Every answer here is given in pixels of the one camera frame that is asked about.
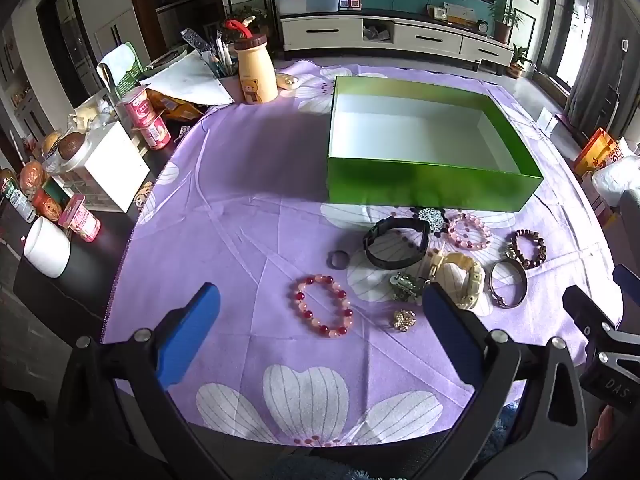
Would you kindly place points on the red and cream toy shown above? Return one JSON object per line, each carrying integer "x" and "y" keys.
{"x": 235, "y": 25}

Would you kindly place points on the white storage box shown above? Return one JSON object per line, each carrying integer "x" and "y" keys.
{"x": 110, "y": 170}

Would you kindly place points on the pink yoghurt pack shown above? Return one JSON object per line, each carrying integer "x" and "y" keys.
{"x": 80, "y": 220}

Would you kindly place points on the orange snack packet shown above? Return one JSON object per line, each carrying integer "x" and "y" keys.
{"x": 172, "y": 105}

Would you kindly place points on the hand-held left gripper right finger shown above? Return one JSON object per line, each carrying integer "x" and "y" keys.
{"x": 450, "y": 335}

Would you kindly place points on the green drink bottle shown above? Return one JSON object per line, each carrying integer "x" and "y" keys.
{"x": 17, "y": 200}

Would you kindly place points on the cream earbuds case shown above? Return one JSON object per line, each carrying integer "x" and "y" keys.
{"x": 287, "y": 81}

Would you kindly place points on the small potted plant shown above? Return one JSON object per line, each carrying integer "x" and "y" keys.
{"x": 517, "y": 65}

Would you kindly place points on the white mug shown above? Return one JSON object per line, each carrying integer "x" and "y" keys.
{"x": 47, "y": 250}

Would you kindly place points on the tall potted plant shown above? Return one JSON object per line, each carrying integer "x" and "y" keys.
{"x": 502, "y": 25}

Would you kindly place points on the pink yoghurt cup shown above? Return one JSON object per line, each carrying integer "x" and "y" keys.
{"x": 156, "y": 132}
{"x": 137, "y": 107}

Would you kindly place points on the silver bangle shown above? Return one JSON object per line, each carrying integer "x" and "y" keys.
{"x": 492, "y": 282}

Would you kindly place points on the small alarm clock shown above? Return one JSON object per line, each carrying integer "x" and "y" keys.
{"x": 483, "y": 26}

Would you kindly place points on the orange wrapped bun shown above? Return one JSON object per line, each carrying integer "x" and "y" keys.
{"x": 32, "y": 176}

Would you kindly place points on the orange printed bag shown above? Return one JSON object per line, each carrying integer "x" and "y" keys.
{"x": 592, "y": 152}

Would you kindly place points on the dark brown pastry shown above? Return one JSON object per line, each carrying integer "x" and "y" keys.
{"x": 71, "y": 145}

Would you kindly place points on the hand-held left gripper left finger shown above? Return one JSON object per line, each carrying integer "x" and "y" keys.
{"x": 190, "y": 332}

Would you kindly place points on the grey chair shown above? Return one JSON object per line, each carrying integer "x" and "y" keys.
{"x": 631, "y": 205}

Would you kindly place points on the small gold trinket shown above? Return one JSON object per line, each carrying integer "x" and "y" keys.
{"x": 143, "y": 194}

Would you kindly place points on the purple floral cloth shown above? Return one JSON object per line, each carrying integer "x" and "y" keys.
{"x": 240, "y": 185}

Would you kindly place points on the grey remote control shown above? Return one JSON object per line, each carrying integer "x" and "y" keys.
{"x": 195, "y": 40}

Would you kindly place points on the person's right hand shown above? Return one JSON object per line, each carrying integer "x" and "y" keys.
{"x": 602, "y": 427}

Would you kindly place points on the white television cabinet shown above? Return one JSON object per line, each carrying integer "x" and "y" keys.
{"x": 330, "y": 32}

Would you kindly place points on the white plastic bag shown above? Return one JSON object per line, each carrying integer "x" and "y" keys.
{"x": 617, "y": 177}

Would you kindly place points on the silver flower brooch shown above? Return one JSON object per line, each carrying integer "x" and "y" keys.
{"x": 431, "y": 220}

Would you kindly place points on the gold brooch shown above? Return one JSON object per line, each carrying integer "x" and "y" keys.
{"x": 403, "y": 320}

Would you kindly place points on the cream wrist watch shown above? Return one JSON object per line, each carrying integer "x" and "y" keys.
{"x": 472, "y": 280}

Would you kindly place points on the green cardboard box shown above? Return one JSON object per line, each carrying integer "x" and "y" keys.
{"x": 425, "y": 187}

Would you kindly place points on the black wrist watch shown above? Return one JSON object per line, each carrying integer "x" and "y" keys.
{"x": 372, "y": 256}

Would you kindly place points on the grey curtain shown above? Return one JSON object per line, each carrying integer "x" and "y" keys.
{"x": 600, "y": 70}

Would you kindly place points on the pen holder with pens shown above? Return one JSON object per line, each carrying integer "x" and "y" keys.
{"x": 222, "y": 57}

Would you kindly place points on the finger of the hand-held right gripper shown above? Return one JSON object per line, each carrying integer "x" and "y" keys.
{"x": 585, "y": 307}
{"x": 627, "y": 282}

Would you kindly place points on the green and white bag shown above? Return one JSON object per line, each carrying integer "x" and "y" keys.
{"x": 125, "y": 67}

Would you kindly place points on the floor mop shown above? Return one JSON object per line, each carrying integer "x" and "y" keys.
{"x": 617, "y": 85}

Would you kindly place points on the cream bottle with brown lid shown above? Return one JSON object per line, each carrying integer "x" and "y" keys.
{"x": 255, "y": 75}

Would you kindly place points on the small red and blue box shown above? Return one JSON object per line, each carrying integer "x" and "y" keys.
{"x": 350, "y": 2}

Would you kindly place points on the green and silver brooch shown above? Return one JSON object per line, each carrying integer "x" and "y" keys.
{"x": 405, "y": 285}

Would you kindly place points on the white paper sheet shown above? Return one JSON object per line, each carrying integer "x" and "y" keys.
{"x": 190, "y": 80}

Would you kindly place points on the leafy houseplant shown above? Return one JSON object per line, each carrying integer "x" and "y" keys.
{"x": 247, "y": 15}

